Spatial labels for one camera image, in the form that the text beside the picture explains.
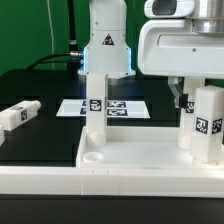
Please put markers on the white front obstacle bar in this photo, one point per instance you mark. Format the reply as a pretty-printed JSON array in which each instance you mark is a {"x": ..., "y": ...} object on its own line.
[{"x": 111, "y": 182}]

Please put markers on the white desk top tray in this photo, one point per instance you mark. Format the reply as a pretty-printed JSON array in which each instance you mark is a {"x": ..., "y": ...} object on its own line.
[{"x": 133, "y": 147}]

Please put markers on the white left obstacle bar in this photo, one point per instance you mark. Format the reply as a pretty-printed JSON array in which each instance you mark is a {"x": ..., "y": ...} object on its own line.
[{"x": 2, "y": 136}]

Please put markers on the AprilTag marker sheet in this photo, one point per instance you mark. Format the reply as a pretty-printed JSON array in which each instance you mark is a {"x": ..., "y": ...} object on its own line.
[{"x": 115, "y": 109}]

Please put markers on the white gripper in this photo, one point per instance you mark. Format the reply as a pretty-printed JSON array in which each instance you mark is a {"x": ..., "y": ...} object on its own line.
[{"x": 169, "y": 47}]

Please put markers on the white obstacle bar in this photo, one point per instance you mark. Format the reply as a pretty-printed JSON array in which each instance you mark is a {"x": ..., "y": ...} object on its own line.
[
  {"x": 111, "y": 182},
  {"x": 2, "y": 136}
]

